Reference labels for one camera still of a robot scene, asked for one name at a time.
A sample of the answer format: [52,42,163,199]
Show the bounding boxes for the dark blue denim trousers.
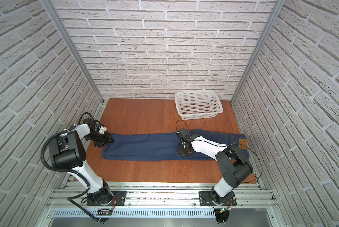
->
[101,129,250,162]

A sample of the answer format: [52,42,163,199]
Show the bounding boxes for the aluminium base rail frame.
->
[43,181,281,219]

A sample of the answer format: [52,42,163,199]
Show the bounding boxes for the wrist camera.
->
[83,118,107,134]
[176,128,191,145]

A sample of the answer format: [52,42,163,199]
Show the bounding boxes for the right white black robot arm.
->
[177,131,253,206]

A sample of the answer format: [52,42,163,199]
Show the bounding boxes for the aluminium corner post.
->
[41,0,105,105]
[230,0,286,104]

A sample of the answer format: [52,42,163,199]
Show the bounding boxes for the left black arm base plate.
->
[86,191,127,206]

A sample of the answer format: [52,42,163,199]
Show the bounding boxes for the left black corrugated cable hose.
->
[40,112,108,222]

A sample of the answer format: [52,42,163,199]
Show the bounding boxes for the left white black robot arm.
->
[48,121,114,205]

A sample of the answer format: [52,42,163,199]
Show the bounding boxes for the left aluminium corner post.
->
[41,0,105,105]

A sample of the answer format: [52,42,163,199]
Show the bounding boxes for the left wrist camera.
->
[83,118,107,134]

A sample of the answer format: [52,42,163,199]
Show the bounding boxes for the right thin black cable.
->
[175,120,264,184]

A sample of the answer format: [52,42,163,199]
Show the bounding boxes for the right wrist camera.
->
[176,128,191,145]

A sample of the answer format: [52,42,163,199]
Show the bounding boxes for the right aluminium corner post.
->
[230,0,286,104]

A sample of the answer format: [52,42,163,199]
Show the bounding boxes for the white plastic laundry basket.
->
[175,90,223,120]

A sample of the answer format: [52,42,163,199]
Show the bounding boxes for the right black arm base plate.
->
[199,191,237,207]

